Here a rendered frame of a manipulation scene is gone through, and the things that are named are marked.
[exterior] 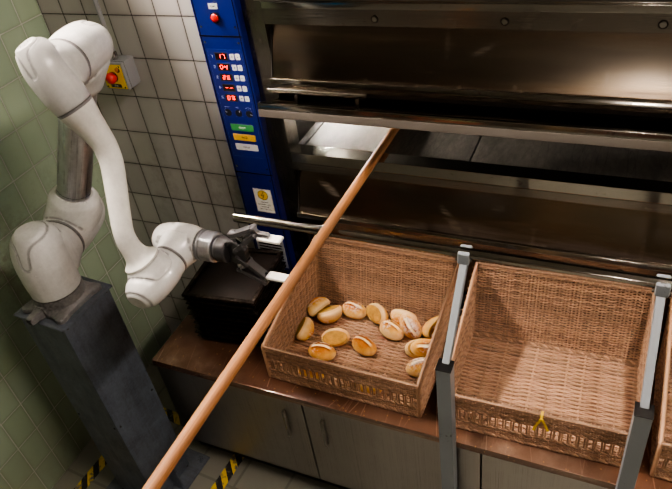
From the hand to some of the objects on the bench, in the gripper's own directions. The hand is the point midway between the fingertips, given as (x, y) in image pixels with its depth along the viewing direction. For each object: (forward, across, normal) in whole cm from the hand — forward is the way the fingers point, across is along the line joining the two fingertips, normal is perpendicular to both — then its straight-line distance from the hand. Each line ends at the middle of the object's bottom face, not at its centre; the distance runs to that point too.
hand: (282, 259), depth 176 cm
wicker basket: (+68, +62, -30) cm, 96 cm away
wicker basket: (+7, +62, -29) cm, 68 cm away
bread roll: (-9, +60, -35) cm, 70 cm away
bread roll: (+6, +61, -40) cm, 73 cm away
